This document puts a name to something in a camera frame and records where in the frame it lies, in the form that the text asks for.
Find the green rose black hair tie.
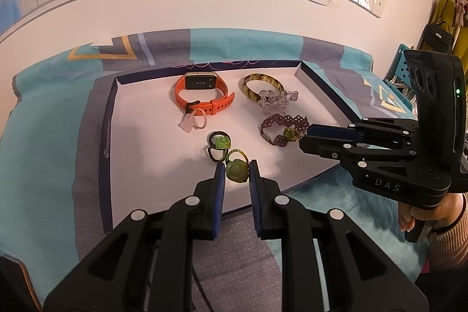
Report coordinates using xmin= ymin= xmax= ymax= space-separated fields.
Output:
xmin=206 ymin=135 xmax=232 ymax=163

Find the right hand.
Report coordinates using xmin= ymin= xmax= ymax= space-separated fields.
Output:
xmin=398 ymin=193 xmax=466 ymax=232

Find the yellow hanging garment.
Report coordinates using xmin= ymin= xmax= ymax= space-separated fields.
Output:
xmin=431 ymin=0 xmax=467 ymax=58

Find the green rose yellow hair tie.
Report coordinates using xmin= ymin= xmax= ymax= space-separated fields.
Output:
xmin=224 ymin=149 xmax=251 ymax=184

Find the tortoiseshell bangle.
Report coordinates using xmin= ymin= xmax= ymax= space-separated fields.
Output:
xmin=239 ymin=73 xmax=285 ymax=103

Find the white shallow tray box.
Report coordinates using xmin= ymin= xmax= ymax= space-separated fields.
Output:
xmin=98 ymin=60 xmax=361 ymax=231

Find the orange smart watch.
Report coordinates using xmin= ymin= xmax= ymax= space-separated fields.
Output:
xmin=174 ymin=72 xmax=235 ymax=116

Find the black ring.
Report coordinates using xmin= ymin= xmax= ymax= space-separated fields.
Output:
xmin=208 ymin=130 xmax=232 ymax=148

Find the blue perforated chair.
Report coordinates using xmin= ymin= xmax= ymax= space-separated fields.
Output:
xmin=385 ymin=44 xmax=416 ymax=100

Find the purple beaded bracelet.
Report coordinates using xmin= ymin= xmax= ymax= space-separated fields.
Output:
xmin=259 ymin=112 xmax=310 ymax=147

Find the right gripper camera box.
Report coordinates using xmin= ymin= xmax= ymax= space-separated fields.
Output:
xmin=404 ymin=50 xmax=467 ymax=193

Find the clear crystal flower bracelet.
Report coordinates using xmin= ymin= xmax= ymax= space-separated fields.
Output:
xmin=256 ymin=88 xmax=299 ymax=114

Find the black bag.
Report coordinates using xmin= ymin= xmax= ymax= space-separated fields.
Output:
xmin=422 ymin=22 xmax=454 ymax=53

